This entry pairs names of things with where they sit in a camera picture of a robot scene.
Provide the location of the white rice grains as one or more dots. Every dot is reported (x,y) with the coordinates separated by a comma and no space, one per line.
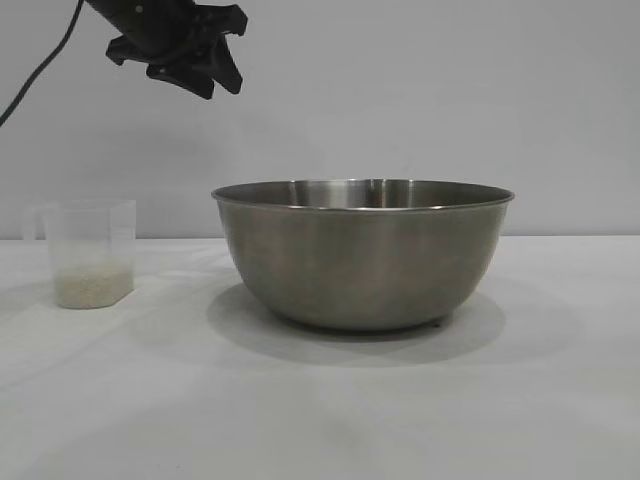
(92,289)

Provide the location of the stainless steel mixing bowl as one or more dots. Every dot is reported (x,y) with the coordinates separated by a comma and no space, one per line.
(360,260)

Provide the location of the clear plastic measuring cup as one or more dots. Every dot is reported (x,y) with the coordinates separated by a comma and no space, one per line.
(90,237)

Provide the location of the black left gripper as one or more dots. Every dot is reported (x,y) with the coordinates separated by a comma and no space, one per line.
(155,30)

